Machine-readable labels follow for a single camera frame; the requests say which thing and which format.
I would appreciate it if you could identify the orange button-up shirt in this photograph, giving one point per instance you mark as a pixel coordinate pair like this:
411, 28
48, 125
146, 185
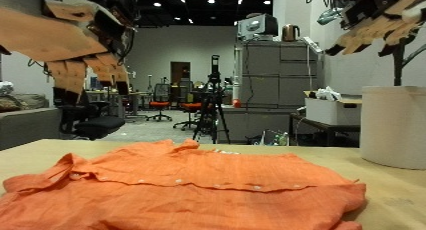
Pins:
177, 196

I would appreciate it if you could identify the dark green potted plant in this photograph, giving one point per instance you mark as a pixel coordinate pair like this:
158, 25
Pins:
398, 66

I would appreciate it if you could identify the white power strip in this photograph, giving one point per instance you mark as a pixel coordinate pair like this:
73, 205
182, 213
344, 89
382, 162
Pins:
312, 44

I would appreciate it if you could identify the crumpled silver foil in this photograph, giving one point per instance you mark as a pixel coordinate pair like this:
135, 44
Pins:
5, 88

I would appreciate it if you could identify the copper kettle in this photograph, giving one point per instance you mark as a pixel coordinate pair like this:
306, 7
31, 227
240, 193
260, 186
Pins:
290, 33

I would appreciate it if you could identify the brown grey cushion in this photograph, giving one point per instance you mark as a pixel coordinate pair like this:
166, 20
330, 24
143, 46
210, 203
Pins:
21, 101

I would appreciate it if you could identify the crumpled white plastic bag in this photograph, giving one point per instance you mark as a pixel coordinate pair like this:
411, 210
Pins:
328, 94

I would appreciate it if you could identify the grey boxy monitor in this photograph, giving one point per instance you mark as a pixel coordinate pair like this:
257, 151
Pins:
257, 25

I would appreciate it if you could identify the grey couch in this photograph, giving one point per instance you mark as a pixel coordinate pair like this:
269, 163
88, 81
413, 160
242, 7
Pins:
27, 126

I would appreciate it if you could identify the grey metal cabinet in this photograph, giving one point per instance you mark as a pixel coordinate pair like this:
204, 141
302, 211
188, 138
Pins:
280, 80

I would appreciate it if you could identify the black office chair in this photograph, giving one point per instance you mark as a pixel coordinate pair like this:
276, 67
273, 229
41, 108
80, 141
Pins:
97, 125

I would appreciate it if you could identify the white cardboard box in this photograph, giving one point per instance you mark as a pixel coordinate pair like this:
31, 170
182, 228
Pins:
326, 111

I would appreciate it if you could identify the brown door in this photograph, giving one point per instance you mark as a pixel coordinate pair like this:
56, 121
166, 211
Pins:
177, 71

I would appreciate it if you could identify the orange seat office chair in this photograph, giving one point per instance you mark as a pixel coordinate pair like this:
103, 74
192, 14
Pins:
190, 106
158, 104

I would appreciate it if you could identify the white cylindrical planter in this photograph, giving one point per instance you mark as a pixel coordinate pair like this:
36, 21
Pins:
394, 130

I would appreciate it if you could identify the dark side table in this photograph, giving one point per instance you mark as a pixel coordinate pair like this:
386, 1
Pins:
328, 126

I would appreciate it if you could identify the white vertical pole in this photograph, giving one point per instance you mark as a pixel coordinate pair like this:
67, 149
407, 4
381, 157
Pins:
237, 76

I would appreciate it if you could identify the black device on tripod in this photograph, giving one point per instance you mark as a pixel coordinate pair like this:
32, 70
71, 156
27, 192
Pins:
214, 66

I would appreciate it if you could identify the red ball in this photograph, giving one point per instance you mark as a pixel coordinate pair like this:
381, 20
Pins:
236, 103

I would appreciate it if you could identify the plastic bottles bundle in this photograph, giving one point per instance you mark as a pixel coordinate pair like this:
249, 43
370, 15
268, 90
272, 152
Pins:
274, 138

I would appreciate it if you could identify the black camera tripod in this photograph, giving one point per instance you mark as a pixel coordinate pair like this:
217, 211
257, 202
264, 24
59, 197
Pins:
213, 106

